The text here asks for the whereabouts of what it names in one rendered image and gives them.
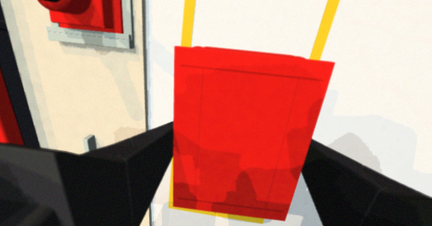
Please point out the yellow rectangular outline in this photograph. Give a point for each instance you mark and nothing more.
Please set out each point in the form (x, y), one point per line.
(316, 54)

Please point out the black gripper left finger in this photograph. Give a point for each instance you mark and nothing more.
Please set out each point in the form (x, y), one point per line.
(113, 185)

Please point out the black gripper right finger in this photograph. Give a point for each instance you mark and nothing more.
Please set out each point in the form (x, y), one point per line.
(345, 193)

